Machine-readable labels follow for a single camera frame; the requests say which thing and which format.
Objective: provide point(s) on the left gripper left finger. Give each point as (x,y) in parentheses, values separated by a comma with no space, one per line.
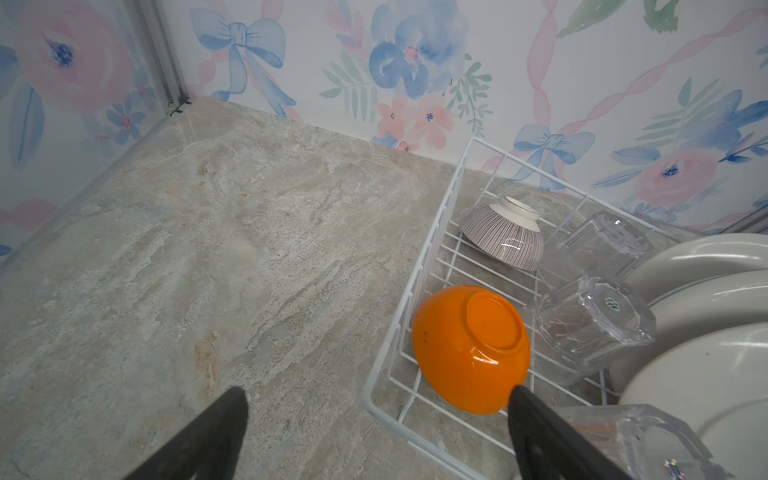
(207,448)

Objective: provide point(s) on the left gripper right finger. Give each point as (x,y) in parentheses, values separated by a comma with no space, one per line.
(547,447)

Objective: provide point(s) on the white plate green red rim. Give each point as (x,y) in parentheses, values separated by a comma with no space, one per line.
(717,384)

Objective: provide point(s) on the white deep plate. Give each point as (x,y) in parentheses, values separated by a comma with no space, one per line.
(698,260)

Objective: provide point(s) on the white plate strawberry pattern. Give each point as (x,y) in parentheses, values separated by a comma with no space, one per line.
(696,310)

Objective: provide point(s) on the clear glass cup front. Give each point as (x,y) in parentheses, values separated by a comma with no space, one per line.
(644,441)

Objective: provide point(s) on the clear glass cup near bowl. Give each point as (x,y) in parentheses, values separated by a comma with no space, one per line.
(583,326)

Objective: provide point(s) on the orange bowl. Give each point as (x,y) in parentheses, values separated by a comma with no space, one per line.
(472,347)

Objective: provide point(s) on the clear glass cup back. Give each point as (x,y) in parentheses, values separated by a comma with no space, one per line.
(605,244)

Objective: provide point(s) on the striped ceramic bowl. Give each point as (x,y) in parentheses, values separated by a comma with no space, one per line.
(508,231)

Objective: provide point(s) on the white wire dish rack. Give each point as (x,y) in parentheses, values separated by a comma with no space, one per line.
(396,393)

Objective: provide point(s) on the left corner aluminium post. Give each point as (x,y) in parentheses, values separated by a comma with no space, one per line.
(150,24)

